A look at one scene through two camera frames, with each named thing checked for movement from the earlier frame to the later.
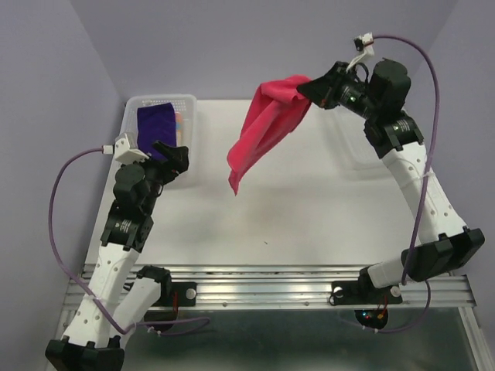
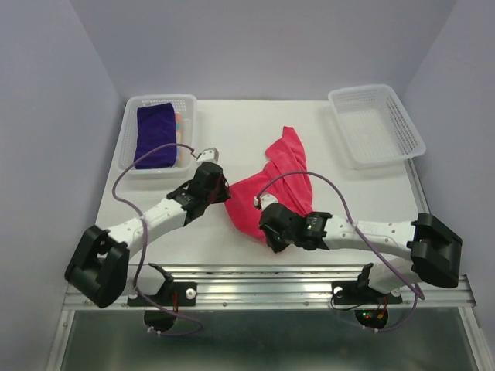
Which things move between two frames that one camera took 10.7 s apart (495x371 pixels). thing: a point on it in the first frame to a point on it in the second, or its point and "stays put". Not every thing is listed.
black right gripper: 322,90 to 275,245
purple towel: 155,124 stays put
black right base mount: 356,293 stays put
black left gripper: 177,156 to 223,195
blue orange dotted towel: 179,119 stays put
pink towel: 274,110 to 286,178
